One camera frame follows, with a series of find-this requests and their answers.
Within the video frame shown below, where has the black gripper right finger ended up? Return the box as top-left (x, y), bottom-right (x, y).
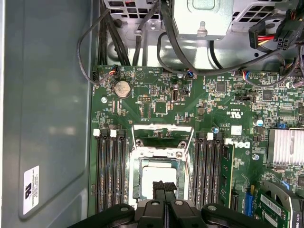
top-left (164, 182), bottom-right (274, 228)

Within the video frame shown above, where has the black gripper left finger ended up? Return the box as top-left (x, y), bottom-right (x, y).
top-left (68, 180), bottom-right (165, 228)

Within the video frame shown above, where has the silver CPU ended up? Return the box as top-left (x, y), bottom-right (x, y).
top-left (142, 166), bottom-right (178, 200)

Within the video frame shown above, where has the metal locking lever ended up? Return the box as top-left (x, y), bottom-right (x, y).
top-left (185, 152), bottom-right (193, 199)

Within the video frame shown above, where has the metal socket cover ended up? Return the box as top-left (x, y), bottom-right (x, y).
top-left (131, 123), bottom-right (194, 152)

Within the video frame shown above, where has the CPU socket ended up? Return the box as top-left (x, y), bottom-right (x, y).
top-left (128, 140), bottom-right (194, 207)

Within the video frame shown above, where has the RAM slot with black clips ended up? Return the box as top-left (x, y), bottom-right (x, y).
top-left (102, 133), bottom-right (111, 214)
top-left (117, 133), bottom-right (127, 207)
top-left (193, 133), bottom-right (205, 209)
top-left (212, 133), bottom-right (224, 207)

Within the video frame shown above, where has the RAM slot with white clips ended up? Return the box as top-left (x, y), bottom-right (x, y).
top-left (94, 129), bottom-right (104, 214)
top-left (110, 129), bottom-right (119, 209)
top-left (203, 132), bottom-right (214, 207)

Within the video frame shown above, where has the blue expansion slot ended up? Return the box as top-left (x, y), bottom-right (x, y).
top-left (244, 190), bottom-right (255, 218)

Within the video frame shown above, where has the green RAM stick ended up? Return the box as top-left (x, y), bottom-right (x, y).
top-left (220, 142), bottom-right (236, 209)

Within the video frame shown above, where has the black graphics card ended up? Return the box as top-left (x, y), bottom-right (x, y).
top-left (251, 179), bottom-right (304, 228)

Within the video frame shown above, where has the green motherboard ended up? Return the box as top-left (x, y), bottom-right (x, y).
top-left (87, 65), bottom-right (304, 228)

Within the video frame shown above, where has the white label sticker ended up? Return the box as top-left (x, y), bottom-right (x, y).
top-left (23, 165), bottom-right (40, 216)

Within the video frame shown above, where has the silver finned heatsink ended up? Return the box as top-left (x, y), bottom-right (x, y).
top-left (267, 128), bottom-right (304, 167)

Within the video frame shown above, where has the round coin cell battery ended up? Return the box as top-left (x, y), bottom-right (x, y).
top-left (114, 80), bottom-right (132, 99)

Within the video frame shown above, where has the black and grey PC case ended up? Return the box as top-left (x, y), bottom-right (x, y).
top-left (0, 0), bottom-right (304, 228)

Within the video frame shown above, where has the black power connector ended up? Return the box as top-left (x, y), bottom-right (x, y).
top-left (274, 7), bottom-right (304, 51)
top-left (248, 22), bottom-right (268, 49)

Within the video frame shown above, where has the grey metal disk bay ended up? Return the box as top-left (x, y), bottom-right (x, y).
top-left (102, 0), bottom-right (288, 41)

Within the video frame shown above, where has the thick black cable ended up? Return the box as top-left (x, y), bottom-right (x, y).
top-left (159, 0), bottom-right (285, 71)

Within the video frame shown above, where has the black cable bundle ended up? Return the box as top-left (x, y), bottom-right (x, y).
top-left (98, 0), bottom-right (131, 67)

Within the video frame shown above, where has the thin black wire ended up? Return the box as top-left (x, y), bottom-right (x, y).
top-left (76, 9), bottom-right (114, 85)

